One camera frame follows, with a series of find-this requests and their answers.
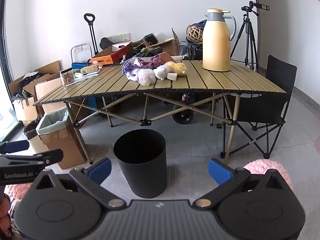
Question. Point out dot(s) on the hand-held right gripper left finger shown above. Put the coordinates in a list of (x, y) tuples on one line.
[(101, 171)]

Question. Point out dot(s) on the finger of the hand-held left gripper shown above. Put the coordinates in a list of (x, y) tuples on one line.
[(15, 146), (50, 156)]

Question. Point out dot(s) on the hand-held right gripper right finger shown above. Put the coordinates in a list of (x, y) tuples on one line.
[(220, 171)]

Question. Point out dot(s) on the black round bin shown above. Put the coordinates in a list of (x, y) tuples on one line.
[(142, 165)]

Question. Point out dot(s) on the lavender fuzzy plush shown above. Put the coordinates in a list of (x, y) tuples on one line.
[(135, 74)]

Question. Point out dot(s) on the white plastic bag bundle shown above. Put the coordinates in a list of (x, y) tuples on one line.
[(146, 78)]

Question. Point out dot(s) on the small white wedge box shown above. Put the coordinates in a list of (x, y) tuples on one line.
[(172, 76)]

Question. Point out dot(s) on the yellow plush toy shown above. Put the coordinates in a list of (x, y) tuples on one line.
[(178, 67)]

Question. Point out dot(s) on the white plush toy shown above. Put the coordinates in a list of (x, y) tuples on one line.
[(161, 72)]

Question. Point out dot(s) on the person's left hand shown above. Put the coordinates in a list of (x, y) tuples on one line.
[(4, 210)]

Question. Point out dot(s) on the pink fluffy clothing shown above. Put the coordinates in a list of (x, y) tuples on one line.
[(17, 190)]

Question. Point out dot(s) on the cardboard box with green liner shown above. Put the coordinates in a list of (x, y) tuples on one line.
[(65, 145)]

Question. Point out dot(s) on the cardboard box with black liner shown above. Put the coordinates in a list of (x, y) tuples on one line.
[(35, 142)]

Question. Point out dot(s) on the white cardboard box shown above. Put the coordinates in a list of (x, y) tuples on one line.
[(25, 110)]

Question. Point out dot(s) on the pink fluffy slipper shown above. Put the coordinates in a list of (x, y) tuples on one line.
[(262, 168)]

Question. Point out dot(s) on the folding wagon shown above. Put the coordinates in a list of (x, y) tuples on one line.
[(183, 117)]

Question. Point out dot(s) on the blue storage box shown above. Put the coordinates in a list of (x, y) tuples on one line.
[(94, 106)]

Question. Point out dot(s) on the cardboard box with dark clothes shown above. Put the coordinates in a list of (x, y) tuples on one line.
[(27, 80)]

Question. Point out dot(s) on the black folding chair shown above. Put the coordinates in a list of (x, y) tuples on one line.
[(260, 107)]

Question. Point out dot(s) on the clear jar of brown snacks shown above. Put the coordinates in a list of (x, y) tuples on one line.
[(67, 78)]

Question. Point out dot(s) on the printed paper leaflet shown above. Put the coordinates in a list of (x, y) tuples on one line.
[(83, 79)]

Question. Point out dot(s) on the silver blister pack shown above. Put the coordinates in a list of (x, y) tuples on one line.
[(93, 73)]

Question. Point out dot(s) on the blue printed box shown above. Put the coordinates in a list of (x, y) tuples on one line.
[(80, 65)]

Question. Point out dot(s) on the tan paper carton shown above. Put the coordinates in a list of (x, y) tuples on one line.
[(90, 69)]

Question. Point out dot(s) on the orange cardboard tray box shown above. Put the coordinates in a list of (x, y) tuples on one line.
[(110, 57)]

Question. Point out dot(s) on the black cloth bag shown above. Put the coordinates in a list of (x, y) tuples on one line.
[(105, 43)]

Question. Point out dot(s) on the yellow thermos jug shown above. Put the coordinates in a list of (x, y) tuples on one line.
[(216, 45)]

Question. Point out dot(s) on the brown rectangular block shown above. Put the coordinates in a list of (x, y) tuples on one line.
[(167, 56)]

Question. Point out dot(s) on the grey water bottle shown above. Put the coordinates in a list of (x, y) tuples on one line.
[(183, 48)]

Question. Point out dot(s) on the open brown cardboard box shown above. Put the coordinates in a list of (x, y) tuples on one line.
[(171, 46)]

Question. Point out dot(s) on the wicker ball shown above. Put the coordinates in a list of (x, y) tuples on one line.
[(194, 34)]

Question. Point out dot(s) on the black bag with brown trim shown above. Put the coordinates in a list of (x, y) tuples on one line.
[(151, 39)]

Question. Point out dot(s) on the white wall socket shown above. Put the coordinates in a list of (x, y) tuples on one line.
[(111, 39), (79, 48), (126, 36), (118, 37)]

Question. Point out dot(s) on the black camera tripod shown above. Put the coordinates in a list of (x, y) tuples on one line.
[(247, 37)]

